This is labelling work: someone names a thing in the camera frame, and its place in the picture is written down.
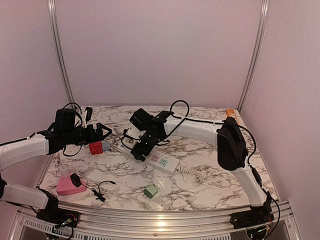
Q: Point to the black power adapter with cable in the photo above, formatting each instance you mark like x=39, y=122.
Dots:
x=76, y=181

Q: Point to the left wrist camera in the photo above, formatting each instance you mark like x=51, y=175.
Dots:
x=86, y=116

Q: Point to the red cube socket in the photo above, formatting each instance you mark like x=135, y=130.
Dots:
x=96, y=148

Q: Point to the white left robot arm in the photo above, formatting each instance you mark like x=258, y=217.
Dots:
x=20, y=164

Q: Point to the light blue plug adapter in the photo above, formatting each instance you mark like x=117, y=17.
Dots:
x=106, y=146

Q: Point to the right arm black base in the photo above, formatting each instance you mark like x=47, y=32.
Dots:
x=257, y=215

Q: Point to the orange power strip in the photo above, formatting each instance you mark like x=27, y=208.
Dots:
x=230, y=112

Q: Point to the white multicolour power strip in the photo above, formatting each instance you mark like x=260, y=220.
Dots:
x=161, y=161

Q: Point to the pink triangular power strip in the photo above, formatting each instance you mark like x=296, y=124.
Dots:
x=65, y=187

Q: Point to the aluminium front rail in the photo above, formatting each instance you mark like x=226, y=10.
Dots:
x=97, y=223

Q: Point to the aluminium frame post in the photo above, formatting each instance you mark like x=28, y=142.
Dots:
x=262, y=24
x=59, y=50

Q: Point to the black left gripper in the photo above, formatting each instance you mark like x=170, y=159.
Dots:
x=98, y=136

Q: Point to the white cube adapter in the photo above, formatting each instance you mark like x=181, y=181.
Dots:
x=128, y=143

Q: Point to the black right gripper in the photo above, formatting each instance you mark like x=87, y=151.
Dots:
x=144, y=150

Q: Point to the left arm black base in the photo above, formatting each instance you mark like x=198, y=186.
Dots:
x=52, y=213

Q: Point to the right aluminium frame post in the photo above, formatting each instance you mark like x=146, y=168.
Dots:
x=262, y=24

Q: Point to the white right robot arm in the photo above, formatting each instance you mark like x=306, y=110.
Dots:
x=232, y=153

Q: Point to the green plug adapter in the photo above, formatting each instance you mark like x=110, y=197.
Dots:
x=150, y=191

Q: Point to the left aluminium frame post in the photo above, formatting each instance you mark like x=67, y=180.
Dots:
x=59, y=50

